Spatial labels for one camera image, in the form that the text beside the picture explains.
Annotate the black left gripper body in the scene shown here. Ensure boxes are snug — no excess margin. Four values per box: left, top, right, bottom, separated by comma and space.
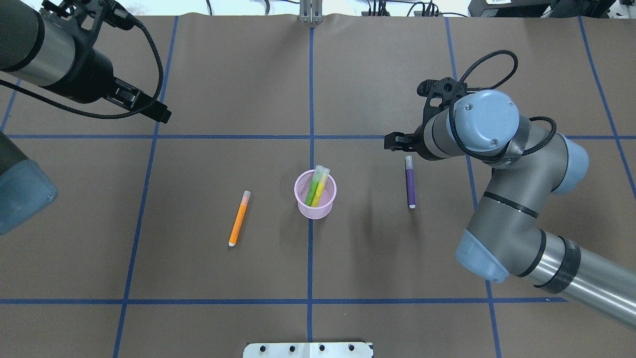
61, 48, 118, 104

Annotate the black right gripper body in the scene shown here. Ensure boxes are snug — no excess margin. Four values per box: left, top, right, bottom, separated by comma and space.
407, 124, 438, 161

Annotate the purple marker pen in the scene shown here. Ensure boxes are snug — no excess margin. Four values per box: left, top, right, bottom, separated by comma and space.
404, 156, 416, 209

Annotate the yellow marker pen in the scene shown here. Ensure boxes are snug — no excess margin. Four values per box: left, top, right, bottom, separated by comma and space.
311, 167, 330, 207

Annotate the green marker pen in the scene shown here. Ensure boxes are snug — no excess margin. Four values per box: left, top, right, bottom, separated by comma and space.
304, 165, 324, 206

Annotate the orange marker pen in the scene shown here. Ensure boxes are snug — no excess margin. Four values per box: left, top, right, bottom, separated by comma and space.
229, 190, 251, 247

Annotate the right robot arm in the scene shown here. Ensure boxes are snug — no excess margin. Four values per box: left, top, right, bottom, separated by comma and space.
384, 89, 636, 328

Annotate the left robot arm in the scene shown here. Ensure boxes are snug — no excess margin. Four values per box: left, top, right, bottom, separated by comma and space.
0, 0, 172, 234

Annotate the pink mesh pen holder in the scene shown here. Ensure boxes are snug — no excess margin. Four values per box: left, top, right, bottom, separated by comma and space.
293, 165, 337, 220

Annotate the brown paper table mat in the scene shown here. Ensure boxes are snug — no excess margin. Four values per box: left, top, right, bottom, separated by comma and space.
1, 14, 635, 358

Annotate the aluminium frame post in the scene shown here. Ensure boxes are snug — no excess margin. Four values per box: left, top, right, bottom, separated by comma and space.
298, 0, 324, 24

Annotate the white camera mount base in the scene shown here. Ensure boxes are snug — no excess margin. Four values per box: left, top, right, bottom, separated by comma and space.
242, 342, 375, 358

